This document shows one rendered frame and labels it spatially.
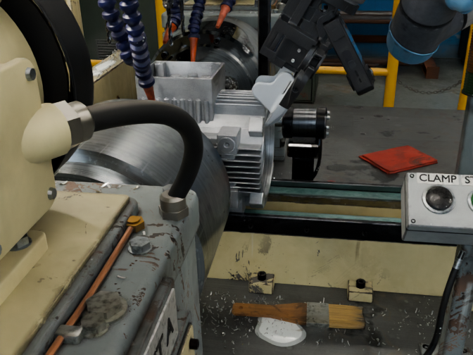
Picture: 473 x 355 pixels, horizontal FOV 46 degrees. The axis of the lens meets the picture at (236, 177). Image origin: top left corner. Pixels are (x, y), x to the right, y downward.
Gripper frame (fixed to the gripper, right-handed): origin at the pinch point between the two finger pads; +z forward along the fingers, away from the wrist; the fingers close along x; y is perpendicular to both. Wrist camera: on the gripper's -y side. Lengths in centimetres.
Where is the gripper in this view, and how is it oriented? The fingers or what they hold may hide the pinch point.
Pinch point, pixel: (274, 121)
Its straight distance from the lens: 84.0
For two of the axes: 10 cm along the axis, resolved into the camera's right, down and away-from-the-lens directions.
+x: -1.6, 4.3, -8.9
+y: -8.7, -4.9, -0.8
